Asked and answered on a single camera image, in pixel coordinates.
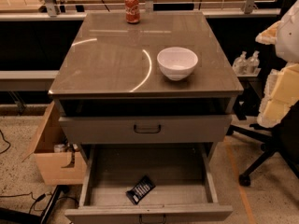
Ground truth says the right clear sanitizer bottle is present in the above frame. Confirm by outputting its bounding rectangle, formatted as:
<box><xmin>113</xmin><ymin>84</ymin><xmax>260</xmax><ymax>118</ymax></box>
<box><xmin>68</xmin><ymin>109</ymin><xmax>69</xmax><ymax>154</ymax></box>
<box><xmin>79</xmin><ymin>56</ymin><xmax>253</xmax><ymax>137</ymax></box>
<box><xmin>246</xmin><ymin>50</ymin><xmax>260</xmax><ymax>74</ymax></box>

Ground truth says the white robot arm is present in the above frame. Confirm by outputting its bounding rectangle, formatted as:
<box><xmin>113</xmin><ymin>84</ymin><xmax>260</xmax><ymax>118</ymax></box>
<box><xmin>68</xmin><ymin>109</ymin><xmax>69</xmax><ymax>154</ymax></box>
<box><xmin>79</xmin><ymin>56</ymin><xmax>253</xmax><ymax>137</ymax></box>
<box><xmin>256</xmin><ymin>0</ymin><xmax>299</xmax><ymax>128</ymax></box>

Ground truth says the white ceramic bowl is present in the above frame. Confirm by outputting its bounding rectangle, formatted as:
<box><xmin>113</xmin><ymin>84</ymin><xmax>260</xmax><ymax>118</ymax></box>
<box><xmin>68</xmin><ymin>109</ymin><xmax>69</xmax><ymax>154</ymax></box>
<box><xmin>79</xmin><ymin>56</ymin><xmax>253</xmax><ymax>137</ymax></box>
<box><xmin>157</xmin><ymin>47</ymin><xmax>198</xmax><ymax>81</ymax></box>

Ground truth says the black floor cable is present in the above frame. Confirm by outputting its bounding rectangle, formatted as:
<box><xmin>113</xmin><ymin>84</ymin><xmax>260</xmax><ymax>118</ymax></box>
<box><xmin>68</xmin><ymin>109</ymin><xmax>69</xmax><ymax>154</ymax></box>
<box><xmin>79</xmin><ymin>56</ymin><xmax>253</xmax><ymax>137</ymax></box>
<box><xmin>0</xmin><ymin>129</ymin><xmax>79</xmax><ymax>215</ymax></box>

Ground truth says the white jar in box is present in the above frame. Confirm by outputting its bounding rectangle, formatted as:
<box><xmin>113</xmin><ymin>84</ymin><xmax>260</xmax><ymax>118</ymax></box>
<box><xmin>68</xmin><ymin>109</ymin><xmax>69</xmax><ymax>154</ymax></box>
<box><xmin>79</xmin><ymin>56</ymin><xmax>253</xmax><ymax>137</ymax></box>
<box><xmin>53</xmin><ymin>144</ymin><xmax>66</xmax><ymax>153</ymax></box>

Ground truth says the red coca-cola can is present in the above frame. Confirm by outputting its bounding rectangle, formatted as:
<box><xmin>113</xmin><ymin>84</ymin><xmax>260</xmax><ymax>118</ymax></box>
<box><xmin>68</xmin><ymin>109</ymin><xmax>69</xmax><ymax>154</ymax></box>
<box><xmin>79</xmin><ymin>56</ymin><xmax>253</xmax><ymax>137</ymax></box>
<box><xmin>124</xmin><ymin>0</ymin><xmax>140</xmax><ymax>24</ymax></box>

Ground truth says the black office chair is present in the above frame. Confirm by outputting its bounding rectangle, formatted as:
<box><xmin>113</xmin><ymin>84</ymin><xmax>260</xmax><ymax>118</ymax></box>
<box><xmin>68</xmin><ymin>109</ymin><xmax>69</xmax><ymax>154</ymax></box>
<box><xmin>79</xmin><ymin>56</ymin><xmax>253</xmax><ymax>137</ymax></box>
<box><xmin>227</xmin><ymin>102</ymin><xmax>299</xmax><ymax>187</ymax></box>

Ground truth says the black metal floor stand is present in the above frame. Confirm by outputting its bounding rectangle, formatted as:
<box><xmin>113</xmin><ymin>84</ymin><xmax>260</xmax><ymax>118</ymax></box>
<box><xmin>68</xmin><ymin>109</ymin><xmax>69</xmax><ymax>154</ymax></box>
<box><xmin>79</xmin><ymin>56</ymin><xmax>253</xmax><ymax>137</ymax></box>
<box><xmin>0</xmin><ymin>184</ymin><xmax>70</xmax><ymax>224</ymax></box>

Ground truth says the grey metal drawer cabinet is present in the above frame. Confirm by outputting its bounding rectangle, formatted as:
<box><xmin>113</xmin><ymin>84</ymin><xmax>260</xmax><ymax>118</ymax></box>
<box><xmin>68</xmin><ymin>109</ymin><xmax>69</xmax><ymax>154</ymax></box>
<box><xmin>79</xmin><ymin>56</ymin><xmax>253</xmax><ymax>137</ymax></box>
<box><xmin>47</xmin><ymin>10</ymin><xmax>245</xmax><ymax>224</ymax></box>

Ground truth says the open grey middle drawer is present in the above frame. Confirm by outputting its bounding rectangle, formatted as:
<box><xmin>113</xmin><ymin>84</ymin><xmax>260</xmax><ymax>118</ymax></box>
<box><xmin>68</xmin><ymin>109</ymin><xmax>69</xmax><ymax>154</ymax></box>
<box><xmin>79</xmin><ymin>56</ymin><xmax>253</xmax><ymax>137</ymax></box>
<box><xmin>65</xmin><ymin>145</ymin><xmax>233</xmax><ymax>224</ymax></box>

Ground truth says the closed grey top drawer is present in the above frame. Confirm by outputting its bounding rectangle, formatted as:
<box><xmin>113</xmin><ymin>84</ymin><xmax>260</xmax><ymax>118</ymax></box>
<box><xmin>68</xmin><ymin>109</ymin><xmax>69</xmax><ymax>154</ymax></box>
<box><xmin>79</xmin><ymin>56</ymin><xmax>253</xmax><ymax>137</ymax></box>
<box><xmin>59</xmin><ymin>115</ymin><xmax>232</xmax><ymax>144</ymax></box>

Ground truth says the brown cardboard box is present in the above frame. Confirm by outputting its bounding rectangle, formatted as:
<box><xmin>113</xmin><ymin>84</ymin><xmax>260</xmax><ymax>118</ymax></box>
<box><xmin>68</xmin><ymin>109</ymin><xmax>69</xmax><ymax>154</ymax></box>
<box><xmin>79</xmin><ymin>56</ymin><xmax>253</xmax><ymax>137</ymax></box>
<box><xmin>23</xmin><ymin>103</ymin><xmax>87</xmax><ymax>186</ymax></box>

